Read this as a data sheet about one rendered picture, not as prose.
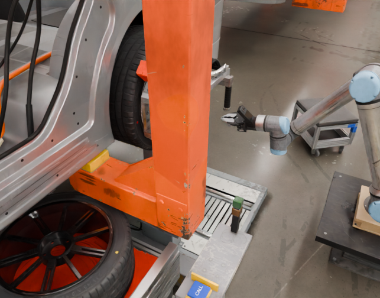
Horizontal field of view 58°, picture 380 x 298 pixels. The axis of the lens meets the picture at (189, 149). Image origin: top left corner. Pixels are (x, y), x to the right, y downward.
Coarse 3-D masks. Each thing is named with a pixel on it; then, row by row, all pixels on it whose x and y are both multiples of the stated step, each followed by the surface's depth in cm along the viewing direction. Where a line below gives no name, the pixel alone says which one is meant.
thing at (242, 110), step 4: (240, 108) 182; (244, 108) 183; (240, 112) 182; (244, 112) 183; (248, 112) 185; (244, 116) 184; (248, 116) 184; (252, 116) 187; (248, 120) 185; (252, 120) 186
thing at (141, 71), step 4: (144, 60) 154; (140, 64) 154; (144, 64) 153; (140, 68) 154; (144, 68) 153; (136, 72) 154; (140, 72) 153; (144, 72) 152; (140, 76) 156; (144, 76) 153; (144, 80) 161
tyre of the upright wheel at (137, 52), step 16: (128, 32) 172; (128, 48) 163; (144, 48) 161; (128, 64) 160; (112, 80) 162; (128, 80) 159; (112, 96) 164; (128, 96) 160; (112, 112) 168; (128, 112) 163; (112, 128) 177; (128, 128) 169; (144, 144) 182
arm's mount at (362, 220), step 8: (360, 192) 196; (368, 192) 196; (360, 200) 190; (368, 200) 190; (360, 208) 186; (368, 208) 185; (360, 216) 181; (368, 216) 181; (360, 224) 181; (368, 224) 179; (376, 224) 177; (376, 232) 179
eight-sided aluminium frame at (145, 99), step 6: (144, 90) 161; (144, 96) 160; (144, 102) 162; (144, 108) 164; (144, 114) 166; (144, 120) 168; (144, 126) 170; (150, 126) 168; (144, 132) 173; (150, 132) 171; (150, 138) 176
